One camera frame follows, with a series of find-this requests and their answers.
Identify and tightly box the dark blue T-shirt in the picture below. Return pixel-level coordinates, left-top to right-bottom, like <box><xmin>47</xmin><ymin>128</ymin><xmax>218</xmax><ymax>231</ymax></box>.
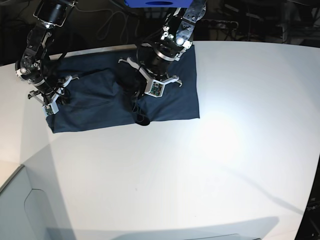
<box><xmin>46</xmin><ymin>48</ymin><xmax>200</xmax><ymax>133</ymax></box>

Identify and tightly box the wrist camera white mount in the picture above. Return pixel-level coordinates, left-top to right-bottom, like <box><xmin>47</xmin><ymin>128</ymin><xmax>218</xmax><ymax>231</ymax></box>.
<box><xmin>27</xmin><ymin>75</ymin><xmax>80</xmax><ymax>117</ymax></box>
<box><xmin>118</xmin><ymin>57</ymin><xmax>183</xmax><ymax>98</ymax></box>

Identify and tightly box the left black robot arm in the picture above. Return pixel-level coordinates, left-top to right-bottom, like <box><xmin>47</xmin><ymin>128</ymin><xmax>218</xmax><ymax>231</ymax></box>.
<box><xmin>118</xmin><ymin>0</ymin><xmax>207</xmax><ymax>126</ymax></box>

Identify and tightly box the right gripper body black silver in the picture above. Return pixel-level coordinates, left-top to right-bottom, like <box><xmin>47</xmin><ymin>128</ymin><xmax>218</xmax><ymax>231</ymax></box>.
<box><xmin>14</xmin><ymin>58</ymin><xmax>60</xmax><ymax>93</ymax></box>

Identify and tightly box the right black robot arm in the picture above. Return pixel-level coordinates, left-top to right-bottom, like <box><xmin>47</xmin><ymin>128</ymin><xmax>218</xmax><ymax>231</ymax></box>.
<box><xmin>15</xmin><ymin>0</ymin><xmax>77</xmax><ymax>100</ymax></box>

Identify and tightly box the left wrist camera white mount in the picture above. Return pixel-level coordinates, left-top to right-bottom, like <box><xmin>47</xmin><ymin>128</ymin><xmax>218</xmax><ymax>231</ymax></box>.
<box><xmin>118</xmin><ymin>57</ymin><xmax>183</xmax><ymax>98</ymax></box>

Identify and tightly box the grey coiled cable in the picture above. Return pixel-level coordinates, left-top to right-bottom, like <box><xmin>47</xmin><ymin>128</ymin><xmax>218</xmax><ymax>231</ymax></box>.
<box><xmin>96</xmin><ymin>8</ymin><xmax>166</xmax><ymax>43</ymax></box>

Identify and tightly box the power strip with red switch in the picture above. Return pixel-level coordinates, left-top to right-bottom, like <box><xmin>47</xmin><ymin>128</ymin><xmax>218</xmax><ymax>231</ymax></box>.
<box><xmin>200</xmin><ymin>19</ymin><xmax>239</xmax><ymax>30</ymax></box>

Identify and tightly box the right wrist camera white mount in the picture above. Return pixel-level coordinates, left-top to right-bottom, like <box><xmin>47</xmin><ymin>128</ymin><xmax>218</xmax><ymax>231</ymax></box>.
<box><xmin>27</xmin><ymin>75</ymin><xmax>80</xmax><ymax>117</ymax></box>

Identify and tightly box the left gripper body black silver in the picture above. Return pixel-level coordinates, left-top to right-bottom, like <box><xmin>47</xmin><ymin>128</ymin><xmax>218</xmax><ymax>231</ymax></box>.
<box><xmin>141</xmin><ymin>41</ymin><xmax>187</xmax><ymax>80</ymax></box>

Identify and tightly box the blue box on stand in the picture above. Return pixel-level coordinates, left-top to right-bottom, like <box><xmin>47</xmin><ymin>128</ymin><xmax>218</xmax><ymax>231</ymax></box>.
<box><xmin>124</xmin><ymin>0</ymin><xmax>192</xmax><ymax>8</ymax></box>

